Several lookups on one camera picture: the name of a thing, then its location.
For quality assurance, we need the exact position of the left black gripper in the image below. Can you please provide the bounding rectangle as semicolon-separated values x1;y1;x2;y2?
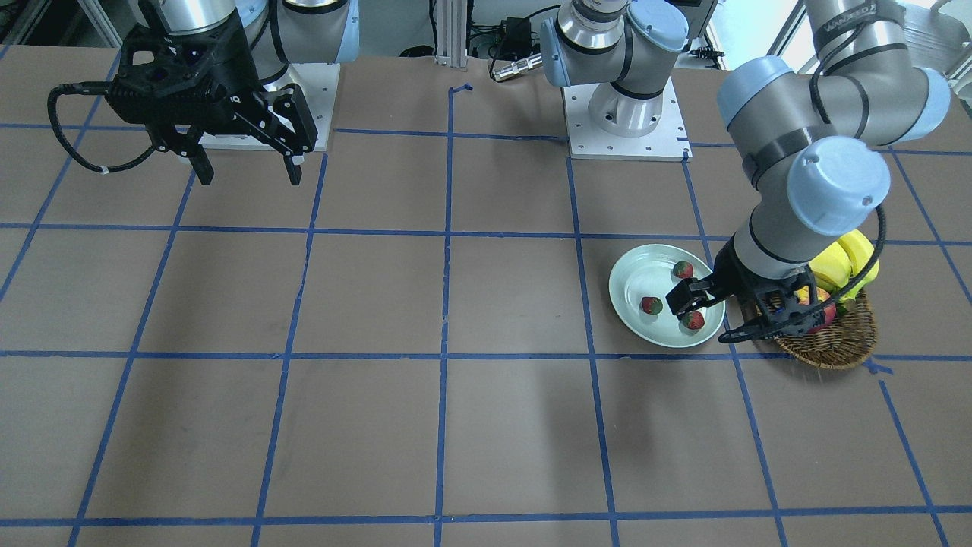
666;239;826;339

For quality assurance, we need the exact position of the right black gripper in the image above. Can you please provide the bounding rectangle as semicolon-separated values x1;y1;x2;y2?
106;20;318;186

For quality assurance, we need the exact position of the red strawberry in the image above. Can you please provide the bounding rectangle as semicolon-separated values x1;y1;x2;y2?
639;296;665;316
671;260;695;280
680;311;707;333

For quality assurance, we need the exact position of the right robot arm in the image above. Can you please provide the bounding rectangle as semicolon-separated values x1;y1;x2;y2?
106;1;360;185

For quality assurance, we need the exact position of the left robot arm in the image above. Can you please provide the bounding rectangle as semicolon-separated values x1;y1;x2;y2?
539;1;950;343

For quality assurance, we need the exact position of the light green plate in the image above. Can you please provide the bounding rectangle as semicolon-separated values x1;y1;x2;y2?
608;245;726;349

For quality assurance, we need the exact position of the red yellow apple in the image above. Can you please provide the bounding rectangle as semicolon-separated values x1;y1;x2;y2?
795;285;837;334

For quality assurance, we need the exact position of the yellow banana bunch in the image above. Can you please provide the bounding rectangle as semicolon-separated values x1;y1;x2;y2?
809;229;874;295

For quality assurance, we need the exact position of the brown wicker basket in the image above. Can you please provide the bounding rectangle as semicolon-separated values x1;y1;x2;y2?
771;290;878;370

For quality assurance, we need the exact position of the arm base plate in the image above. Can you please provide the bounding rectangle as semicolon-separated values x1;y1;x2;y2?
201;63;342;151
562;80;693;162

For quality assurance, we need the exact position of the aluminium frame post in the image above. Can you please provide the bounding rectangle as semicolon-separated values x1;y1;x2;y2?
433;0;469;71

